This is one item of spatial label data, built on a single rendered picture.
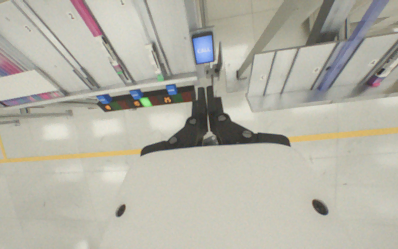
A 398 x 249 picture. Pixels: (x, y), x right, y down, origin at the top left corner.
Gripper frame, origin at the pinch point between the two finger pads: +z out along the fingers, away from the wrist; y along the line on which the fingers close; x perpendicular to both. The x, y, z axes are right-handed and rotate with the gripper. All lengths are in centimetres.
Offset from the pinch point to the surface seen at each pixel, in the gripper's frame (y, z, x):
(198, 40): -0.7, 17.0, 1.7
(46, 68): -41.3, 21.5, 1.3
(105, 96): -31.3, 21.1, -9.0
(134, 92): -21.3, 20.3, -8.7
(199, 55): -0.9, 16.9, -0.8
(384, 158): 134, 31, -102
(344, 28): 72, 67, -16
